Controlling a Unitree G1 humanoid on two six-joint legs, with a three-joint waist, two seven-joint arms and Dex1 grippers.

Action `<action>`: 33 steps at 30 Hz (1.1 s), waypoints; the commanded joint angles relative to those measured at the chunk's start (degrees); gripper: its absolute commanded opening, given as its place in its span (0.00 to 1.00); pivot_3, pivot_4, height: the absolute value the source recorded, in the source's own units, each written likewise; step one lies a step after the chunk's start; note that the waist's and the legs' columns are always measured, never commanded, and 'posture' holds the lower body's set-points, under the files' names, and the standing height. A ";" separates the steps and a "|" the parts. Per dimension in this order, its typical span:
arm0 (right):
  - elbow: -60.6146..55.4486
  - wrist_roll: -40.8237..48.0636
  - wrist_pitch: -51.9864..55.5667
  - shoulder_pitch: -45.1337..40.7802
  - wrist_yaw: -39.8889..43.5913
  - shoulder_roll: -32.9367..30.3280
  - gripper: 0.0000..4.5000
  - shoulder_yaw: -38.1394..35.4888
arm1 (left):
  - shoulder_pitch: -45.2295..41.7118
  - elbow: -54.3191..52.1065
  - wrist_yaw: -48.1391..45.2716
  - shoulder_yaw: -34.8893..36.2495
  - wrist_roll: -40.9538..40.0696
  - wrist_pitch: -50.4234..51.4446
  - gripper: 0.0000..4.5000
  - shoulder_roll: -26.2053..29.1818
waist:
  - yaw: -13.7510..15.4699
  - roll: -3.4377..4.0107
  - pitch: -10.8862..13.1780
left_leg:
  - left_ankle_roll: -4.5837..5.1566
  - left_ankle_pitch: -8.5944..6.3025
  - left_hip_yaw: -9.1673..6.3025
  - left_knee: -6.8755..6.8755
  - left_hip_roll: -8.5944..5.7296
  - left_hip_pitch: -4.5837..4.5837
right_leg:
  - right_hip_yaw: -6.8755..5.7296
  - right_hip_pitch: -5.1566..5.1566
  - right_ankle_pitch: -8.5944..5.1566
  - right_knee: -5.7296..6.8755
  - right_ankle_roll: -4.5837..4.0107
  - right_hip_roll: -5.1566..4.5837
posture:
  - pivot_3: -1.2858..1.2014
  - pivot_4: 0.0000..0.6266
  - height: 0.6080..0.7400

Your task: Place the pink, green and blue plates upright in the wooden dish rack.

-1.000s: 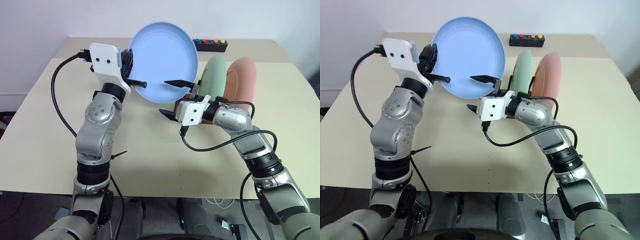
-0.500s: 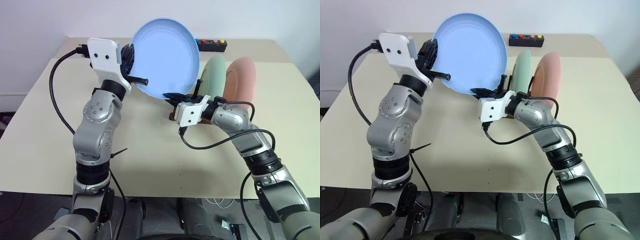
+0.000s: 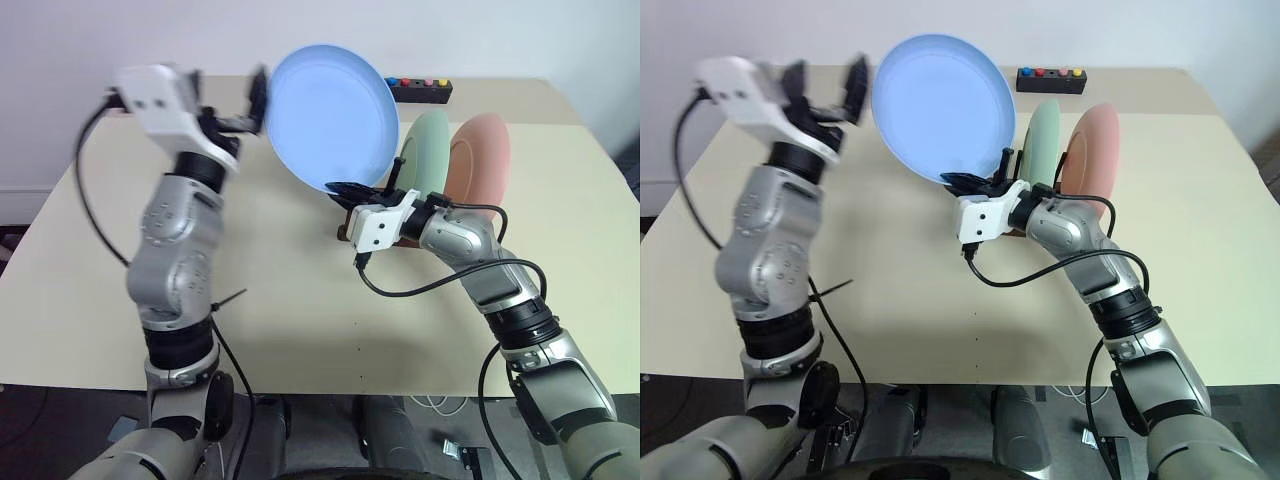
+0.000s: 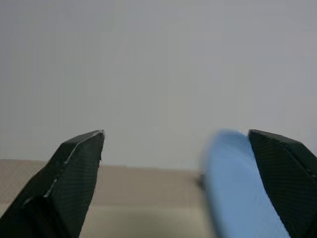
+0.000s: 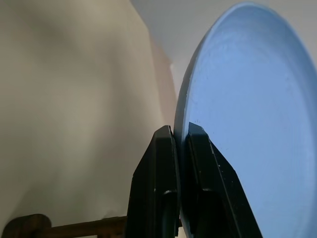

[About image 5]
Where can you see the wooden dish rack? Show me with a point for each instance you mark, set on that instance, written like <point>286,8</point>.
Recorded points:
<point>24,225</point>

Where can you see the blue plate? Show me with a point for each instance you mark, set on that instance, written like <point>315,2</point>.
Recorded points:
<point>260,99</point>

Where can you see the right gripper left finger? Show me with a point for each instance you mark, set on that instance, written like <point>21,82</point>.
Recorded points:
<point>153,186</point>

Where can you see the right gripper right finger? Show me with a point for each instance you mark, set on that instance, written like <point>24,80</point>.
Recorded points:
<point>220,198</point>

